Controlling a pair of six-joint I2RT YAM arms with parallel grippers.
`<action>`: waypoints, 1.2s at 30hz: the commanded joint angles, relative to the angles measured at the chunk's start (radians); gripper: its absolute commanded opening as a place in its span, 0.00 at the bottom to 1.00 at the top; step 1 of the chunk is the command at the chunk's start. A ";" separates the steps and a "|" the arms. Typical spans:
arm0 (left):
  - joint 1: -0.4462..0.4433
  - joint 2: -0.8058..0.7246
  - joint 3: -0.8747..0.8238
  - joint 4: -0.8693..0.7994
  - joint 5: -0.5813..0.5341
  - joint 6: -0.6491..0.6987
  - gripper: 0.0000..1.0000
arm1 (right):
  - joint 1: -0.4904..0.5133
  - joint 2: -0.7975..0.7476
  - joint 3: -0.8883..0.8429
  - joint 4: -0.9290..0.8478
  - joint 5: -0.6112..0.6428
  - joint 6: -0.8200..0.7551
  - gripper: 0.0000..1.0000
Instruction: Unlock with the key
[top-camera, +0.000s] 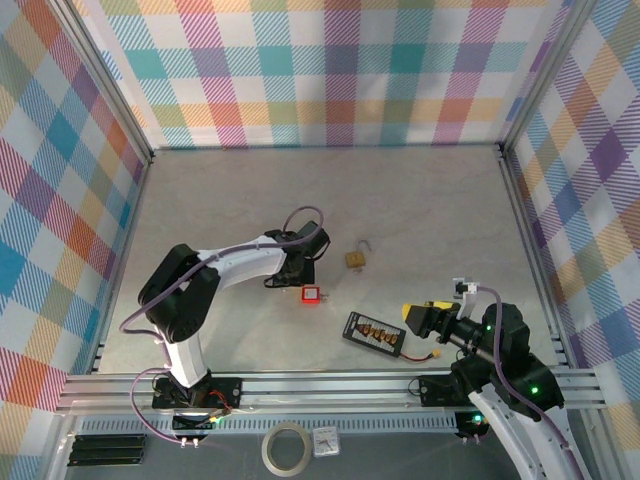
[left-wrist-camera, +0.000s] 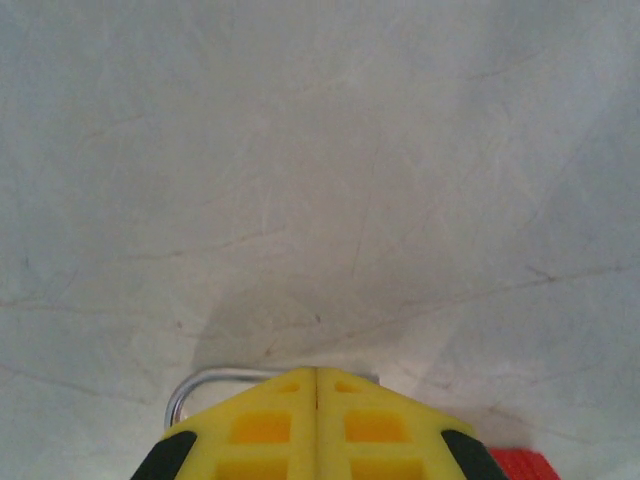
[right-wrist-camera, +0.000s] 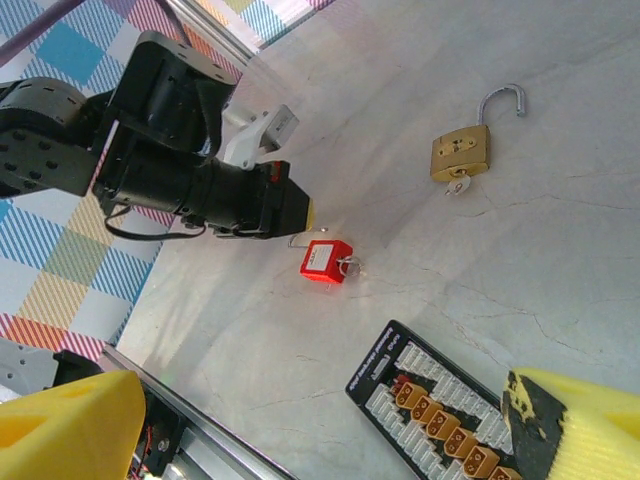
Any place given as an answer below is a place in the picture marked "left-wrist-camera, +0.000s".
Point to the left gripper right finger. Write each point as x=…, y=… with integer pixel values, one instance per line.
x=425, y=430

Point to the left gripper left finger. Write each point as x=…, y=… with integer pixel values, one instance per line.
x=215, y=430

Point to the small red plastic tag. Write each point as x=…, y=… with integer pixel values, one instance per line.
x=525, y=465

